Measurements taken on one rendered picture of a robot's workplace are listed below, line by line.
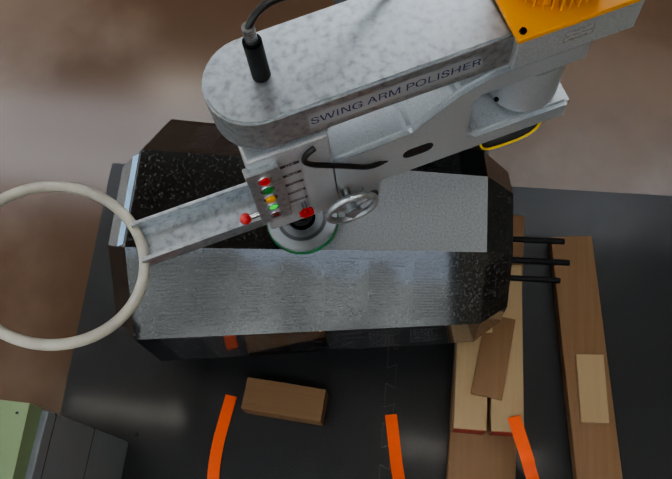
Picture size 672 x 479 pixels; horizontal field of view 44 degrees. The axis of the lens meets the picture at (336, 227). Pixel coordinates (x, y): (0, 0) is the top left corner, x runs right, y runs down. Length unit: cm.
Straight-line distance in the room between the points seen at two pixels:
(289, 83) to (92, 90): 227
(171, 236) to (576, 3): 122
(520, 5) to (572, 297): 169
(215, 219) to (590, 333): 158
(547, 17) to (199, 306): 144
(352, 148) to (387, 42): 33
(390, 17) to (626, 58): 220
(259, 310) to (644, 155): 183
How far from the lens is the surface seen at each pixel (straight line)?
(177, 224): 236
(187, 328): 274
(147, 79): 391
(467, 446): 313
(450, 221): 256
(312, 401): 312
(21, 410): 256
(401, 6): 186
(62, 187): 241
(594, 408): 322
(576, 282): 334
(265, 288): 261
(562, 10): 185
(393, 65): 177
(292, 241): 249
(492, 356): 308
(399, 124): 204
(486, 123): 223
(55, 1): 429
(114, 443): 321
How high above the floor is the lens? 320
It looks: 69 degrees down
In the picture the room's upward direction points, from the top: 10 degrees counter-clockwise
